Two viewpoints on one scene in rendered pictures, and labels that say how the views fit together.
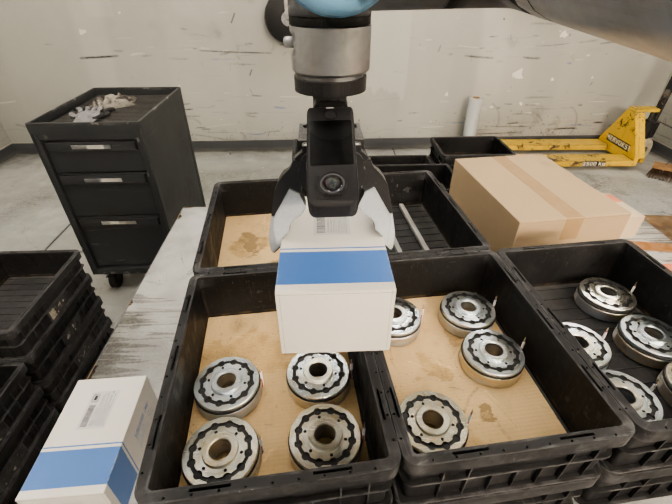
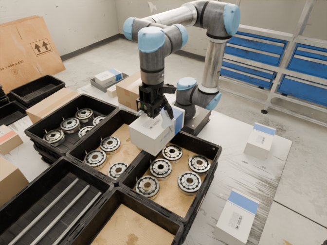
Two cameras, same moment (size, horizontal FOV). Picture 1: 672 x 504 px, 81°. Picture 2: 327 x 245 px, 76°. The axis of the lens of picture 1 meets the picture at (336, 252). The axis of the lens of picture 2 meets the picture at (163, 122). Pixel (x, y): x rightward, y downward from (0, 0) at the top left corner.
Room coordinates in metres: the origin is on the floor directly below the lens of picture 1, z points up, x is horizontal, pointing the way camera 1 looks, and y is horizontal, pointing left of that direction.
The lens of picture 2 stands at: (0.86, 0.40, 1.65)
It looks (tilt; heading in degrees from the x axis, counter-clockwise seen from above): 41 degrees down; 218
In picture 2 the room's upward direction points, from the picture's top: straight up
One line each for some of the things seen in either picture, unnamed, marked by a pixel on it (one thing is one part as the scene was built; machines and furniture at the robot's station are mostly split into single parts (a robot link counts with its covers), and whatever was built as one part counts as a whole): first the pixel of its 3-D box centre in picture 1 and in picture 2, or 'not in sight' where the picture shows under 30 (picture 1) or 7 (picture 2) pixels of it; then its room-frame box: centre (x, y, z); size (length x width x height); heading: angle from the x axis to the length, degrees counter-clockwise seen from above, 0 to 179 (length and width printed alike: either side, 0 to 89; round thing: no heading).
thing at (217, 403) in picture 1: (227, 382); (189, 181); (0.39, 0.17, 0.86); 0.10 x 0.10 x 0.01
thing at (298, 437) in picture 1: (325, 436); (172, 151); (0.30, 0.02, 0.86); 0.10 x 0.10 x 0.01
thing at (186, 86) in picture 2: not in sight; (187, 90); (-0.06, -0.15, 0.97); 0.13 x 0.12 x 0.14; 92
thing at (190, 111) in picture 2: not in sight; (184, 104); (-0.07, -0.15, 0.85); 0.15 x 0.15 x 0.10
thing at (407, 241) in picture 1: (394, 228); (52, 217); (0.84, -0.15, 0.87); 0.40 x 0.30 x 0.11; 8
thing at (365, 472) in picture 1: (272, 352); (174, 166); (0.40, 0.10, 0.92); 0.40 x 0.30 x 0.02; 8
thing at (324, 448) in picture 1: (325, 434); (172, 151); (0.30, 0.02, 0.86); 0.05 x 0.05 x 0.01
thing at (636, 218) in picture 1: (605, 215); not in sight; (1.13, -0.89, 0.74); 0.16 x 0.12 x 0.07; 8
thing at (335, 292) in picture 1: (332, 265); (157, 126); (0.39, 0.00, 1.09); 0.20 x 0.12 x 0.09; 2
